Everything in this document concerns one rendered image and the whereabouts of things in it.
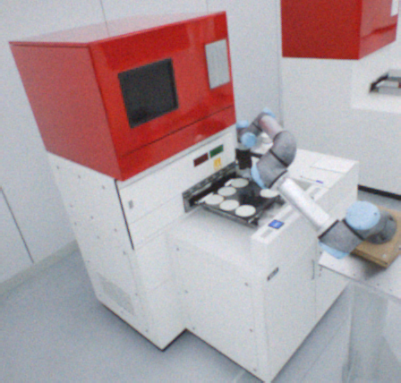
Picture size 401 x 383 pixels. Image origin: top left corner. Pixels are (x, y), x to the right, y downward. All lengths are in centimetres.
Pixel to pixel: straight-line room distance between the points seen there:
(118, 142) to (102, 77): 28
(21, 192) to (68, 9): 142
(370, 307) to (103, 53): 161
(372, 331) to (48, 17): 288
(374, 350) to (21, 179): 261
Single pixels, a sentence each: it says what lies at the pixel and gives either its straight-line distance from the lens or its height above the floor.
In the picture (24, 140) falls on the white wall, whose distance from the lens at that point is 320.
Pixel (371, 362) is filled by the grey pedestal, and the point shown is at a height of 15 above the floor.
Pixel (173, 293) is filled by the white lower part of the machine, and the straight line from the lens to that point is 234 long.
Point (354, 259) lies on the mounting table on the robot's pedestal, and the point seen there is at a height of 82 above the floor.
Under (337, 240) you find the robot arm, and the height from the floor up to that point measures 100.
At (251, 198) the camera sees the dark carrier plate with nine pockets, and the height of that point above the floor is 90.
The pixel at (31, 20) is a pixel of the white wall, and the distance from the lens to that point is 320.
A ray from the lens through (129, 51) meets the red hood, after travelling 171.
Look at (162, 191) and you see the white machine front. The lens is 200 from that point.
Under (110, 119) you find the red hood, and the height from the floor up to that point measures 151.
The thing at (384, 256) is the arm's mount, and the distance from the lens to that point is 180.
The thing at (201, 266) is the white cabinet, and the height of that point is 70.
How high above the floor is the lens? 198
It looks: 29 degrees down
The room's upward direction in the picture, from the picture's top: 8 degrees counter-clockwise
